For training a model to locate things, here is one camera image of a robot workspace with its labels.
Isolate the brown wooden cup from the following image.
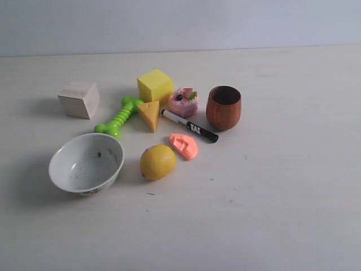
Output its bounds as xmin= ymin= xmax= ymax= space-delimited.
xmin=206 ymin=85 xmax=241 ymax=131

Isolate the black white marker pen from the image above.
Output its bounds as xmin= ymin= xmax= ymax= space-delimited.
xmin=161 ymin=110 xmax=219 ymax=143

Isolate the orange cheese wedge toy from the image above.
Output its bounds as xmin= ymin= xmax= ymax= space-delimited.
xmin=137 ymin=100 xmax=160 ymax=132

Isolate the yellow lemon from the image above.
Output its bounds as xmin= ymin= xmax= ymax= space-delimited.
xmin=140 ymin=145 xmax=177 ymax=181

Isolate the green plastic bone toy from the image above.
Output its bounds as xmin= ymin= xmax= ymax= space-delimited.
xmin=94 ymin=96 xmax=144 ymax=139

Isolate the pink toy cake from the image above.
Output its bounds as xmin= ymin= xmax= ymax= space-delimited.
xmin=168 ymin=88 xmax=198 ymax=118

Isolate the yellow foam cube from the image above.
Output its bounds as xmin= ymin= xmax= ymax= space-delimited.
xmin=137 ymin=69 xmax=174 ymax=106

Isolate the orange soft putty piece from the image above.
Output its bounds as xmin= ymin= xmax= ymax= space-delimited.
xmin=168 ymin=133 xmax=198 ymax=160

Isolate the light wooden cube block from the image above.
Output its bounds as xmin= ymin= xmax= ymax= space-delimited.
xmin=58 ymin=82 xmax=100 ymax=120

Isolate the white ceramic bowl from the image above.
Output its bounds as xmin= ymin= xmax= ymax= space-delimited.
xmin=49 ymin=133 xmax=125 ymax=196

